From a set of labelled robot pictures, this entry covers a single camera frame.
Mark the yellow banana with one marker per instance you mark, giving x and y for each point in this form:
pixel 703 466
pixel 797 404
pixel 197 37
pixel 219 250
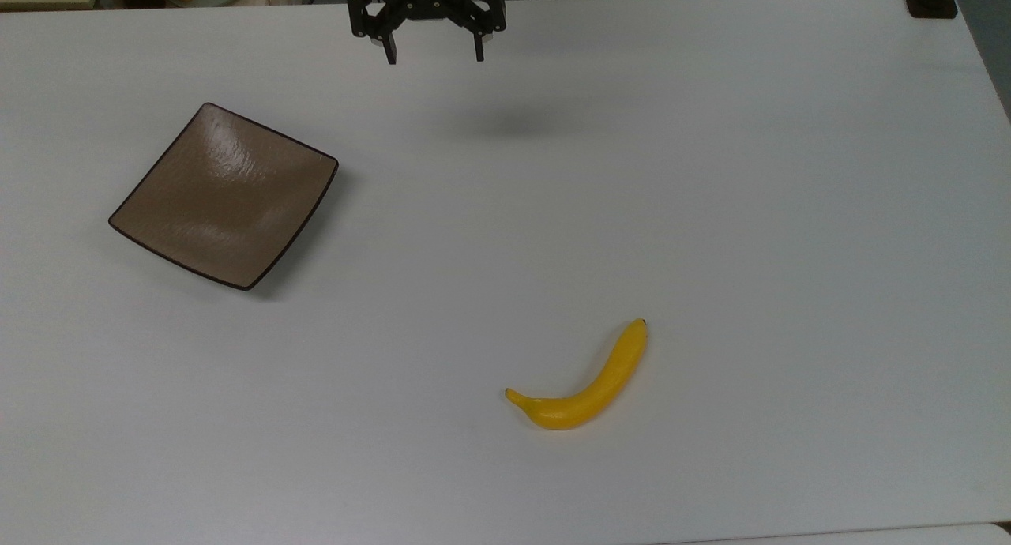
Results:
pixel 588 399

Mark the brown square ceramic plate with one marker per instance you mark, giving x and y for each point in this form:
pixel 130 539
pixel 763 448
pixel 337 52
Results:
pixel 225 197

